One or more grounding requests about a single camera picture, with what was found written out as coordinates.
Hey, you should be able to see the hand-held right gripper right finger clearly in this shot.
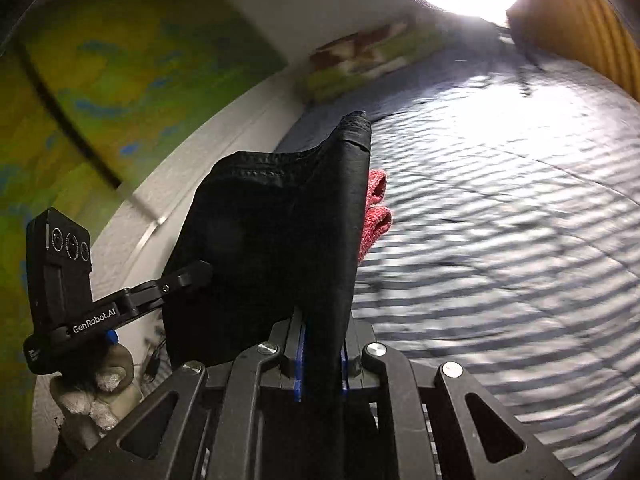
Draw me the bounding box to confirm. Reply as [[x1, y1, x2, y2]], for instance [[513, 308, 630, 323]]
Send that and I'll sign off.
[[340, 319, 577, 480]]

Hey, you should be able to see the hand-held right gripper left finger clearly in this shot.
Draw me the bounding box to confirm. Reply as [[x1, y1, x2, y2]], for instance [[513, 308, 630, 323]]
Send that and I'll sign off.
[[56, 307, 308, 480]]

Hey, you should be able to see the brown flowered pillow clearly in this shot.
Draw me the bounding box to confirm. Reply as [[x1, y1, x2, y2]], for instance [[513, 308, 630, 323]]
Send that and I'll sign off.
[[309, 16, 417, 70]]

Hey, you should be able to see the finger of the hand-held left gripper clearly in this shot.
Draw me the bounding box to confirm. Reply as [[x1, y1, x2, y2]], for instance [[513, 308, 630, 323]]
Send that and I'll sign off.
[[120, 260, 214, 322]]

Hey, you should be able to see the blue striped bed sheet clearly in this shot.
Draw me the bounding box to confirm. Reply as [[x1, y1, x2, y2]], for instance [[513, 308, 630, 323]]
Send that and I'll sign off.
[[274, 45, 551, 152]]

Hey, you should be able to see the black cable with plug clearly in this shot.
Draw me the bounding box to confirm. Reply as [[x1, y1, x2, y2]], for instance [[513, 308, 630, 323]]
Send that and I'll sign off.
[[143, 329, 169, 387]]

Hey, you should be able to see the red knitted cloth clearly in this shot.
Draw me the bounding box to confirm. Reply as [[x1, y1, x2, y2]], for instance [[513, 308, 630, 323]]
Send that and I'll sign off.
[[357, 169, 394, 264]]

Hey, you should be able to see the black and white hanging strip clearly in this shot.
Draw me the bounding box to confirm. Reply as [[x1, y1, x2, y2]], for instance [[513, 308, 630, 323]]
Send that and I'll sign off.
[[14, 39, 170, 227]]

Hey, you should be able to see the wooden slat bed rail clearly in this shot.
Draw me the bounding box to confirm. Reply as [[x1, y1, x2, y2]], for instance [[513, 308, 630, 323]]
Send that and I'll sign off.
[[507, 0, 640, 102]]

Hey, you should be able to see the black cloth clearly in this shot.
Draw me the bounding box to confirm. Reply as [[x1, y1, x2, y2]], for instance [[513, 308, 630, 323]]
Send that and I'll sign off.
[[161, 110, 374, 480]]

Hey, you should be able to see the grey striped quilt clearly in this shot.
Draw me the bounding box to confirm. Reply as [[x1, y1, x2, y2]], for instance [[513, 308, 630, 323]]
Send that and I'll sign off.
[[350, 77, 640, 480]]

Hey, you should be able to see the black tripod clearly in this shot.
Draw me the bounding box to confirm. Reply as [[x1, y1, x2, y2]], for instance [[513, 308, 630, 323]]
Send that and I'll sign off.
[[494, 24, 547, 97]]

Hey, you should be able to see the person's left hand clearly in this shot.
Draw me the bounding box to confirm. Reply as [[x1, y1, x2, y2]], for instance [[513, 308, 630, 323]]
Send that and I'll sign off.
[[47, 344, 144, 447]]

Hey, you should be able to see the wall map poster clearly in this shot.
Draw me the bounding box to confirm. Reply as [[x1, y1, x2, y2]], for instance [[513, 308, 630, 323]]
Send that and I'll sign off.
[[0, 0, 292, 411]]

